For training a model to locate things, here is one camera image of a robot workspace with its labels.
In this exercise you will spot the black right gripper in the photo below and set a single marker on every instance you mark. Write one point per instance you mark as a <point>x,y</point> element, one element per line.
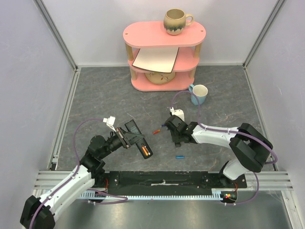
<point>173,127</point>

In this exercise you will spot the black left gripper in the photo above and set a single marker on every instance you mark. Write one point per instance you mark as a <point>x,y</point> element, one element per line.
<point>126,137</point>

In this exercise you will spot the black remote control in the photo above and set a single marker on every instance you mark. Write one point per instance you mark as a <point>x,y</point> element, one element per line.
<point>140,140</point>

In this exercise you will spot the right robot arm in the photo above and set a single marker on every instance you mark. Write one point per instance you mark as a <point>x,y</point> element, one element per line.
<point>251,149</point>

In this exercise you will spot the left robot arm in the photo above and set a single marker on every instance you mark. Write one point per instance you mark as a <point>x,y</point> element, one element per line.
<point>44,211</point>

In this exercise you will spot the light blue mug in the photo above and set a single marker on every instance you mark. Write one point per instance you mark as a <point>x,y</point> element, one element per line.
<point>199,95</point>

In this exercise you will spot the beige bird-painted bowl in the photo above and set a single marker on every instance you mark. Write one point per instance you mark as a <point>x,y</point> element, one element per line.
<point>159,78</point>

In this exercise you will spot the white square plate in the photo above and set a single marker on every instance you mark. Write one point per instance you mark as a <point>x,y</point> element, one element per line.
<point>160,60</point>

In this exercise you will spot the pink three-tier shelf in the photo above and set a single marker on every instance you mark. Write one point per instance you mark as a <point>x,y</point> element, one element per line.
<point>151,34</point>

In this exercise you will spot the beige ceramic mug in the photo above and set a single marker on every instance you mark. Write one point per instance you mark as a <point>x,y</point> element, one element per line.
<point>176,20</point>

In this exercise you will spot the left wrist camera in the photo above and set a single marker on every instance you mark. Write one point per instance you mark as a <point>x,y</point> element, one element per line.
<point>110,122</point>

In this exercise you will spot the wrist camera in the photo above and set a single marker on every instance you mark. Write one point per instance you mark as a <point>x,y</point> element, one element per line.
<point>110,122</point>
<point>177,112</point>

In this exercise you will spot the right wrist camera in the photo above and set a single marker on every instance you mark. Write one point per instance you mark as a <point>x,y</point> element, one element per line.
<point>177,112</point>

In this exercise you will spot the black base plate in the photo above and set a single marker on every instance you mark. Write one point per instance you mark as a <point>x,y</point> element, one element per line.
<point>165,182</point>

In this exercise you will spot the white cable duct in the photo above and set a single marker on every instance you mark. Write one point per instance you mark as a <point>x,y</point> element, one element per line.
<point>215,195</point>

